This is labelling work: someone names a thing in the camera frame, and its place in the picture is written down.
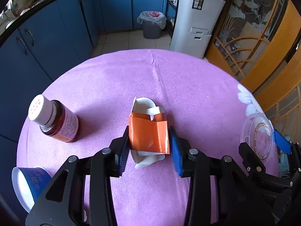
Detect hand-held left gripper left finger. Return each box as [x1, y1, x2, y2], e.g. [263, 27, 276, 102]
[25, 125, 131, 226]

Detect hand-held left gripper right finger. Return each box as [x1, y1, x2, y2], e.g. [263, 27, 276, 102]
[169, 125, 276, 226]

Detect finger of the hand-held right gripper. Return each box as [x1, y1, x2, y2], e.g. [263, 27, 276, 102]
[239, 142, 301, 217]
[274, 130, 301, 184]

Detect clear plastic lid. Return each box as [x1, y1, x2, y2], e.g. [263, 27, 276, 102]
[241, 113, 277, 162]

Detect orange and white paper wrapper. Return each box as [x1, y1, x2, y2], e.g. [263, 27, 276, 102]
[128, 96, 171, 170]

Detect purple tablecloth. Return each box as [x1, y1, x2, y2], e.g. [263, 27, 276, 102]
[16, 49, 280, 226]

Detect brown bottle with white cap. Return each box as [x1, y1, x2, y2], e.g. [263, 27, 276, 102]
[28, 94, 80, 144]

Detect wooden frosted glass sliding door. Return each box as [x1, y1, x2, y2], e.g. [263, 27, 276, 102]
[204, 0, 301, 128]

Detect blue paper cup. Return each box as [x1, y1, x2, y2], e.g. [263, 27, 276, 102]
[11, 166, 53, 213]

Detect grey bin with plastic liner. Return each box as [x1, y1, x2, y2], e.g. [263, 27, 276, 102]
[137, 11, 167, 39]

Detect white appliance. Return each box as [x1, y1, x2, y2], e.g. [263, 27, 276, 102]
[169, 0, 227, 59]

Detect black metal shelf rack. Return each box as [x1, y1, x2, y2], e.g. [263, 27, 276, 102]
[166, 0, 180, 43]

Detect blue base cabinets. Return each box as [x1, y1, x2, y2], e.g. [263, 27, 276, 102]
[0, 0, 168, 144]

